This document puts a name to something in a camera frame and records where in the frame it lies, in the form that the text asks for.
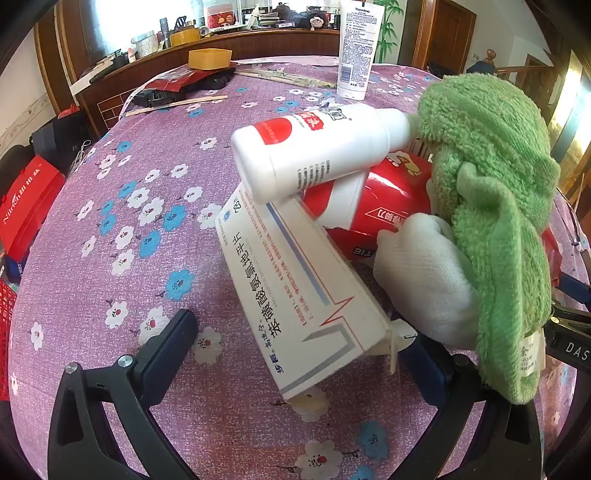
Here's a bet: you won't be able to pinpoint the purple floral tablecloth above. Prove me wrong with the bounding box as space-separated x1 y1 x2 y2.
9 55 591 480

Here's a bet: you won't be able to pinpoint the green towel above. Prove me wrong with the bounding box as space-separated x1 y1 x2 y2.
416 74 561 406

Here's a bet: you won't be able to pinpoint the red paper shopping bag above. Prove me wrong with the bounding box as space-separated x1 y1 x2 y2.
0 154 65 264

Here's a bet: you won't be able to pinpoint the green bamboo wall decal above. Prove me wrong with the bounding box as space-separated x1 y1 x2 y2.
374 0 402 63

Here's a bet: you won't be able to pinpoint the yellow box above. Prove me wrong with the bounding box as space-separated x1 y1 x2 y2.
170 28 201 47

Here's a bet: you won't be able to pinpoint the dark red foil packet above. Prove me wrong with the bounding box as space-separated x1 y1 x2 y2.
147 69 208 93

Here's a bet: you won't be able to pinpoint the white medicine box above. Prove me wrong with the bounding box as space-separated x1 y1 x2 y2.
215 184 419 401

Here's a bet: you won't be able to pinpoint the red gift box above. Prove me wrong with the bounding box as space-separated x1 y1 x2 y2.
203 4 238 33

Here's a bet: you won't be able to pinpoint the white lotion tube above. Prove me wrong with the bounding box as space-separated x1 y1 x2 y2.
336 0 386 101

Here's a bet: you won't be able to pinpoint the red plastic basket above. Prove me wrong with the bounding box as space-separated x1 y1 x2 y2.
0 265 12 402

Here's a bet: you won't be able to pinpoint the red drink carton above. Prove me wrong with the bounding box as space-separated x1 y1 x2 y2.
302 151 444 265

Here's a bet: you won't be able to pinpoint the black and red pouch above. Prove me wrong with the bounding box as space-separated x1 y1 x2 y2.
131 65 237 108

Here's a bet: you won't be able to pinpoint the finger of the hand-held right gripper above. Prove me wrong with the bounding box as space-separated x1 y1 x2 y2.
550 270 591 329

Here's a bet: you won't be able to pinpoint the white knitted cloth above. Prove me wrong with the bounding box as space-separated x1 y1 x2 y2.
373 212 481 349

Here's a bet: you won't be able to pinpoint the black bag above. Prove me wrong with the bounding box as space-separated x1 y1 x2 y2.
30 108 98 174

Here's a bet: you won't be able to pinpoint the white bottle with red label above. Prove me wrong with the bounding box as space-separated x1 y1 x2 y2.
231 104 421 205

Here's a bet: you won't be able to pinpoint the wooden door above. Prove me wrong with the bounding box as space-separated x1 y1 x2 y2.
411 0 476 75

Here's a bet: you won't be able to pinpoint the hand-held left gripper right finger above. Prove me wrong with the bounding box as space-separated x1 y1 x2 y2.
399 336 542 480

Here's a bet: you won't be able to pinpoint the wooden stair railing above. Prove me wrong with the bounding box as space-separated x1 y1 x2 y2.
466 48 527 84

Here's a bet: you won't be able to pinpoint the wooden sideboard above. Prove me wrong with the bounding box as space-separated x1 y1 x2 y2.
34 28 342 139

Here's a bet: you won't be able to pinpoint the yellow plastic container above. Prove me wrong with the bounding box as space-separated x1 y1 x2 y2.
188 48 234 71

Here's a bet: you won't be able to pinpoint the paper-wrapped chopsticks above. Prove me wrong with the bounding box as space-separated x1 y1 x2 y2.
235 69 338 89

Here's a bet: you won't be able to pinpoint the single wooden chopstick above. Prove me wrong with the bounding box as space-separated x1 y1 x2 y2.
124 95 229 117

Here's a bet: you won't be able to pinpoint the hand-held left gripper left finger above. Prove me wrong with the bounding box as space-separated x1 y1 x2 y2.
47 308 199 480

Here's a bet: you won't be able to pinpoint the golden pillar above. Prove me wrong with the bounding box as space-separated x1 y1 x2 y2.
549 51 588 162

